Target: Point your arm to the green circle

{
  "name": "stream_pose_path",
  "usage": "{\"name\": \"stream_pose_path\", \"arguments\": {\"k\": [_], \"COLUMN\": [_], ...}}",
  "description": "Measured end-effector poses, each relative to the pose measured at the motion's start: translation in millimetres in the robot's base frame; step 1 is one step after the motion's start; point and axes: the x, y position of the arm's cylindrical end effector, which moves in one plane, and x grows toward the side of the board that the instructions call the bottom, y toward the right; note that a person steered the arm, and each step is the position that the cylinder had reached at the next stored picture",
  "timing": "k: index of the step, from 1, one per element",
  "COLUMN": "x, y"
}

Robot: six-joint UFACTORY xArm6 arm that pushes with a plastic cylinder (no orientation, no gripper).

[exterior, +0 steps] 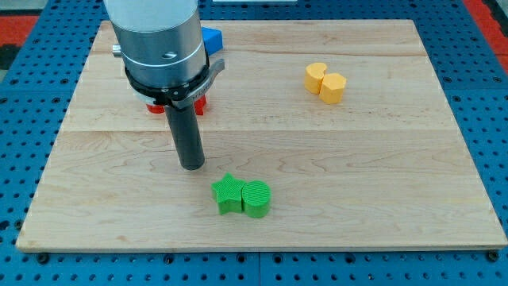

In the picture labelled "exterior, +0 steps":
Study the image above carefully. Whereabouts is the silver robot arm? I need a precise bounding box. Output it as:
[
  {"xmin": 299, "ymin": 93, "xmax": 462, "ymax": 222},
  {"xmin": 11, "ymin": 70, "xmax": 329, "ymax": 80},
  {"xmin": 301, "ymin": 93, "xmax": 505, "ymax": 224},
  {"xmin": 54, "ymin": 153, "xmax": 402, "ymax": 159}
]
[{"xmin": 104, "ymin": 0, "xmax": 207, "ymax": 88}]

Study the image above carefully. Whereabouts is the green circle block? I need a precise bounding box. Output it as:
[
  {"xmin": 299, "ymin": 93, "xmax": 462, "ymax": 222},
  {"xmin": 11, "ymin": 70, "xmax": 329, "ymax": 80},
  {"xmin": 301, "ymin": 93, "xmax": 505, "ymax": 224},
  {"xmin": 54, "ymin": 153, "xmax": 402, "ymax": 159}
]
[{"xmin": 241, "ymin": 180, "xmax": 271, "ymax": 218}]

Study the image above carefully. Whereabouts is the green star block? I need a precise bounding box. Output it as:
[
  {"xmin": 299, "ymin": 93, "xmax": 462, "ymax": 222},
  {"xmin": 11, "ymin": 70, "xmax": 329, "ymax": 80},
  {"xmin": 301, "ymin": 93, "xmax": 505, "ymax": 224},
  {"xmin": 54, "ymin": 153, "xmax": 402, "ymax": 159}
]
[{"xmin": 211, "ymin": 173, "xmax": 246, "ymax": 215}]

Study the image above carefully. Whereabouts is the red block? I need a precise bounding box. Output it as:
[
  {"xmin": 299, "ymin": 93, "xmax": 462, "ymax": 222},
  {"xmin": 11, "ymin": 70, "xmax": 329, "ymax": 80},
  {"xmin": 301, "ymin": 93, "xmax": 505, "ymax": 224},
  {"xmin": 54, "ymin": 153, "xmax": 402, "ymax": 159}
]
[{"xmin": 146, "ymin": 95, "xmax": 207, "ymax": 115}]

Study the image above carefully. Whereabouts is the black cylindrical pointer tool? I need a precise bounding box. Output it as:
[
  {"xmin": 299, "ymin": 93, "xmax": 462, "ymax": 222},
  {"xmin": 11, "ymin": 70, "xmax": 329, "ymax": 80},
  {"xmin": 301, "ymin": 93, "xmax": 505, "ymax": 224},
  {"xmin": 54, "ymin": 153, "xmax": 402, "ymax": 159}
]
[{"xmin": 164, "ymin": 105, "xmax": 205, "ymax": 170}]

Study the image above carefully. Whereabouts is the light wooden board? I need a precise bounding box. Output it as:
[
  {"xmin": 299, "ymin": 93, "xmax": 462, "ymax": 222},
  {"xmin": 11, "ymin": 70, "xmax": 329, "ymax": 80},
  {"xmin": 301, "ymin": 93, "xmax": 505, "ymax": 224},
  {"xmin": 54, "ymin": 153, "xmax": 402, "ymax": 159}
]
[{"xmin": 17, "ymin": 20, "xmax": 507, "ymax": 253}]

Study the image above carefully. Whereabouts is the yellow crescent block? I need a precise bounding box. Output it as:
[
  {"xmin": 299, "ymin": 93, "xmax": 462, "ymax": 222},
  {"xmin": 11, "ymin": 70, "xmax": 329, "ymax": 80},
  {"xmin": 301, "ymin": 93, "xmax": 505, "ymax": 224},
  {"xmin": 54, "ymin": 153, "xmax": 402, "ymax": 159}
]
[{"xmin": 304, "ymin": 62, "xmax": 328, "ymax": 95}]

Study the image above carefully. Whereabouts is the yellow octagon block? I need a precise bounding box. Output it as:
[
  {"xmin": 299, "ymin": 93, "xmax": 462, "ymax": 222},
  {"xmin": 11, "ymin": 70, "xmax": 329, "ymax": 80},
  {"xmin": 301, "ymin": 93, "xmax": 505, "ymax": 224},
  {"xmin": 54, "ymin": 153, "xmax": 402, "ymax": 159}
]
[{"xmin": 318, "ymin": 73, "xmax": 347, "ymax": 104}]

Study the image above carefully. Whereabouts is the blue block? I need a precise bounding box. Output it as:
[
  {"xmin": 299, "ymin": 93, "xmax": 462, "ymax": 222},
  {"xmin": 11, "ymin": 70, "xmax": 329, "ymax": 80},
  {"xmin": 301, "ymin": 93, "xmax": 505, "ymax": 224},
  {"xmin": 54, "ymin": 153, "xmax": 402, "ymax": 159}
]
[{"xmin": 202, "ymin": 27, "xmax": 223, "ymax": 56}]

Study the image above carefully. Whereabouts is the black clamp ring with lever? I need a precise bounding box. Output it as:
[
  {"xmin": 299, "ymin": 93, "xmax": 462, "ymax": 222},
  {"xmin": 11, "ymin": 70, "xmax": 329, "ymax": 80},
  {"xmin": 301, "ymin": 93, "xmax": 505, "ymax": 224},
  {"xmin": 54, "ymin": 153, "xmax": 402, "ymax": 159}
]
[{"xmin": 124, "ymin": 58, "xmax": 225, "ymax": 110}]

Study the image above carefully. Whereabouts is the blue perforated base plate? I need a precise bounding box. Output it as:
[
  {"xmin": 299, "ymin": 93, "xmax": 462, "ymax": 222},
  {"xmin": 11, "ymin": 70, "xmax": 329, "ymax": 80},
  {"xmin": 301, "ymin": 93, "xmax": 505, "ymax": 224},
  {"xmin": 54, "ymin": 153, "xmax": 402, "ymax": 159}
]
[{"xmin": 1, "ymin": 0, "xmax": 507, "ymax": 285}]

